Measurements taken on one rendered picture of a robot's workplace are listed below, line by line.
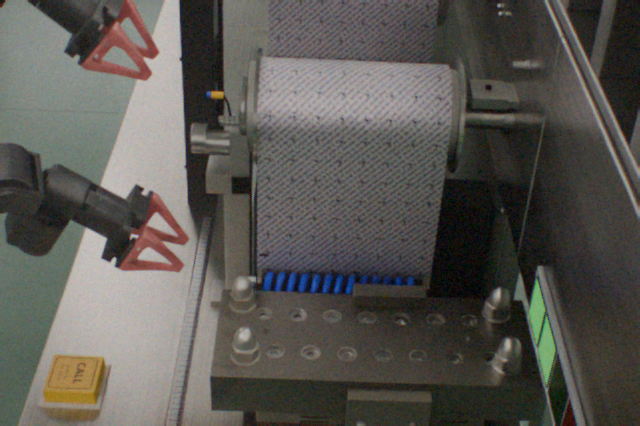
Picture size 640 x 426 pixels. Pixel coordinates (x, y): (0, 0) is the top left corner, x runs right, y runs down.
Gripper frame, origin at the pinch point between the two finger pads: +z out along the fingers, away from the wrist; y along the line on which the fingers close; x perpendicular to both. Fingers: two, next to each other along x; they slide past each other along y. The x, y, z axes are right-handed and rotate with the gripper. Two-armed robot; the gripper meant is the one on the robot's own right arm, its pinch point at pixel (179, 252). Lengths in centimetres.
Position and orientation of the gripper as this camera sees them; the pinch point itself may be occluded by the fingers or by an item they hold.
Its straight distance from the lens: 131.7
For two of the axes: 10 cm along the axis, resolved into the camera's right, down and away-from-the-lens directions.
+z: 8.2, 4.7, 3.2
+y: 0.0, 5.7, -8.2
